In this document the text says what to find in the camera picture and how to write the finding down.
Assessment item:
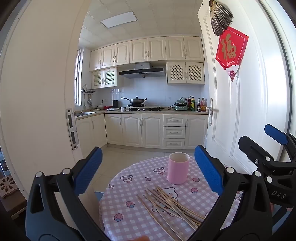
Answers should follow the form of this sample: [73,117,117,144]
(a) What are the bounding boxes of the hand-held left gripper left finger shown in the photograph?
[25,146,104,241]

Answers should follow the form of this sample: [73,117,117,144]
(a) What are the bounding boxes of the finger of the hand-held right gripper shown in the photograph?
[238,136,281,173]
[264,124,296,163]

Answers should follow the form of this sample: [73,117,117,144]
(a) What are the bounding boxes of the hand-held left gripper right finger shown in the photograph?
[190,145,274,241]

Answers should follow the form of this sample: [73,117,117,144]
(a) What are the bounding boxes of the pink cup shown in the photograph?
[167,152,190,185]

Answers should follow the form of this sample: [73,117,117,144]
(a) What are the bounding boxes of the bunch of wooden chopsticks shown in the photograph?
[136,185,206,241]

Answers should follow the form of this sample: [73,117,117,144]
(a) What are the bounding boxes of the hanging kitchen utensils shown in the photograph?
[83,93,93,108]

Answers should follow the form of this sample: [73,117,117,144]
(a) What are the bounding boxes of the white door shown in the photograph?
[197,0,293,174]

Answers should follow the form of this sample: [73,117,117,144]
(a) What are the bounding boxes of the pink checked tablecloth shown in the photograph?
[98,156,243,241]

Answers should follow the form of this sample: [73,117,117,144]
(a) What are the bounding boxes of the metal strike plate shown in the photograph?
[66,108,79,151]

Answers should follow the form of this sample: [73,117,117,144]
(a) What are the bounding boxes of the cream base cabinets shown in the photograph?
[76,113,208,150]

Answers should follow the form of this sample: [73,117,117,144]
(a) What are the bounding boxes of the green electric cooker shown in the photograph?
[174,98,188,111]

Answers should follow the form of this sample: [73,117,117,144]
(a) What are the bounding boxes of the gas stove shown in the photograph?
[122,105,162,112]

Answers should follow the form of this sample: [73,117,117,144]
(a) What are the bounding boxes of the carved wooden stand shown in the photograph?
[0,176,19,198]

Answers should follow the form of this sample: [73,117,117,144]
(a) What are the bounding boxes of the wok with lid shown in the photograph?
[121,96,148,105]

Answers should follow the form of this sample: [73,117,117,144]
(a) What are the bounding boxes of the red paper door decoration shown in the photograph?
[215,26,249,82]

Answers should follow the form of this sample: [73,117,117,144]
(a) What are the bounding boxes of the small lattice door cabinet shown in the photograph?
[92,67,117,89]

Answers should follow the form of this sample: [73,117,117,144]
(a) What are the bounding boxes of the window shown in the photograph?
[74,49,82,105]

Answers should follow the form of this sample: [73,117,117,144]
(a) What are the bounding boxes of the wide lattice door cabinet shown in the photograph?
[166,61,205,85]

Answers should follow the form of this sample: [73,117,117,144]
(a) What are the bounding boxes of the range hood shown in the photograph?
[119,62,167,79]

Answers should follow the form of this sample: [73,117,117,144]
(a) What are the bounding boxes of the feather fan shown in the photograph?
[209,0,234,37]

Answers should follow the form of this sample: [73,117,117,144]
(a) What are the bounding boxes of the ceiling light panel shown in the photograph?
[100,14,137,29]

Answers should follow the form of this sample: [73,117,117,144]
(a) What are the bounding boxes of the metal door handle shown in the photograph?
[206,97,219,127]

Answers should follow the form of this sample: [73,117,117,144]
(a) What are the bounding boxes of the white door frame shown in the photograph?
[0,0,93,209]

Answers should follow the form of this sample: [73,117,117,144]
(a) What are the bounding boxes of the cream wall cabinets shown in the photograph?
[89,36,205,72]

